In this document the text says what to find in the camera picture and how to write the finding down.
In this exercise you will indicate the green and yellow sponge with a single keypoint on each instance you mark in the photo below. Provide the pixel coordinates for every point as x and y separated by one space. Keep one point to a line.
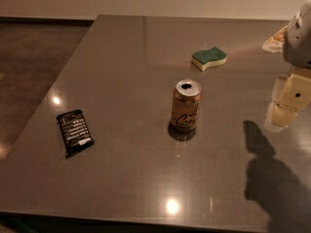
205 59

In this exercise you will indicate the black snack wrapper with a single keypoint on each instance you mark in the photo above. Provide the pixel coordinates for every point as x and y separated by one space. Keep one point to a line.
74 131

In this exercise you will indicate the crinkled snack bag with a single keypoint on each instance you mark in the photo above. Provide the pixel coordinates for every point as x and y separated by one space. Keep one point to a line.
275 43

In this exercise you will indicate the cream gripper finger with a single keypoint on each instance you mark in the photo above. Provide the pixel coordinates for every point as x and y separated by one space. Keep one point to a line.
291 94

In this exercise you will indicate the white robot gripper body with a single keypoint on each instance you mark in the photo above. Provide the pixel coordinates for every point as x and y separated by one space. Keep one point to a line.
298 44

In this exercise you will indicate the orange soda can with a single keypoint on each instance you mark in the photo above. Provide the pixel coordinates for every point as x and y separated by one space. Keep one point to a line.
187 96

